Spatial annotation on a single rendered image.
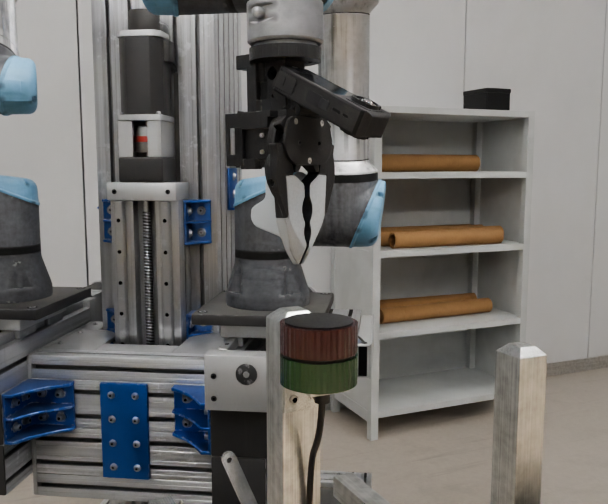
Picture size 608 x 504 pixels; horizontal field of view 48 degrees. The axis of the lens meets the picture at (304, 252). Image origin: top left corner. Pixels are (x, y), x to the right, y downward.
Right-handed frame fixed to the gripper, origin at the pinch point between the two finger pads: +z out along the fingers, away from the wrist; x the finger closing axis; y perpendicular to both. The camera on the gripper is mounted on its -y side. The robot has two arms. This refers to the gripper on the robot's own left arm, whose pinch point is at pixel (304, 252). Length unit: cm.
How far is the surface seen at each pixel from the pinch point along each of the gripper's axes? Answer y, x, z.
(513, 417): -17.7, -10.6, 16.2
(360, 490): 6.4, -18.9, 34.2
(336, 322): -12.9, 11.8, 3.3
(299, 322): -10.7, 13.5, 3.3
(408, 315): 129, -235, 63
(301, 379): -12.0, 14.9, 7.2
